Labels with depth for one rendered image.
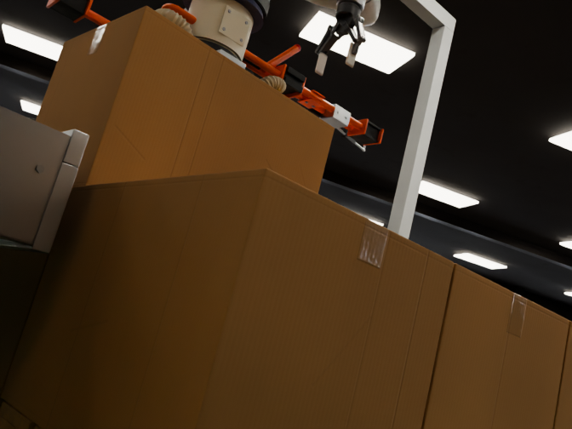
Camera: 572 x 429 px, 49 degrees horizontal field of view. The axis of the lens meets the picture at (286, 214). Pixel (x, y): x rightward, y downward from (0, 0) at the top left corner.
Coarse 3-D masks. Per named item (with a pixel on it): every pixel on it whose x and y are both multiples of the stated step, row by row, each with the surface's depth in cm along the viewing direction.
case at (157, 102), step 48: (96, 48) 139; (144, 48) 127; (192, 48) 135; (48, 96) 151; (96, 96) 130; (144, 96) 127; (192, 96) 135; (240, 96) 144; (96, 144) 122; (144, 144) 128; (192, 144) 136; (240, 144) 144; (288, 144) 155
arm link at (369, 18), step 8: (312, 0) 214; (320, 0) 214; (328, 0) 213; (336, 0) 212; (376, 0) 207; (328, 8) 216; (336, 8) 214; (368, 8) 207; (376, 8) 209; (368, 16) 211; (376, 16) 214; (368, 24) 216
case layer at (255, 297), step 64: (128, 192) 100; (192, 192) 85; (256, 192) 73; (0, 256) 138; (64, 256) 110; (128, 256) 92; (192, 256) 79; (256, 256) 73; (320, 256) 79; (384, 256) 87; (0, 320) 124; (64, 320) 101; (128, 320) 86; (192, 320) 74; (256, 320) 73; (320, 320) 79; (384, 320) 87; (448, 320) 96; (512, 320) 108; (0, 384) 112; (64, 384) 94; (128, 384) 80; (192, 384) 70; (256, 384) 73; (320, 384) 79; (384, 384) 87; (448, 384) 96; (512, 384) 108
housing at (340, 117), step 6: (336, 108) 188; (342, 108) 189; (324, 114) 190; (330, 114) 188; (336, 114) 188; (342, 114) 189; (348, 114) 191; (324, 120) 191; (330, 120) 190; (336, 120) 188; (342, 120) 189; (348, 120) 191; (336, 126) 193; (342, 126) 192
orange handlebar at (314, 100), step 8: (168, 8) 153; (176, 8) 153; (88, 16) 168; (96, 16) 169; (184, 16) 155; (192, 16) 156; (104, 24) 170; (248, 56) 167; (256, 56) 169; (248, 64) 172; (256, 64) 170; (264, 64) 170; (256, 72) 175; (272, 72) 173; (280, 72) 174; (304, 88) 180; (304, 96) 185; (312, 96) 182; (320, 96) 184; (304, 104) 186; (312, 104) 185; (320, 104) 184; (328, 104) 186; (320, 112) 191; (352, 120) 192; (352, 128) 198; (360, 128) 195
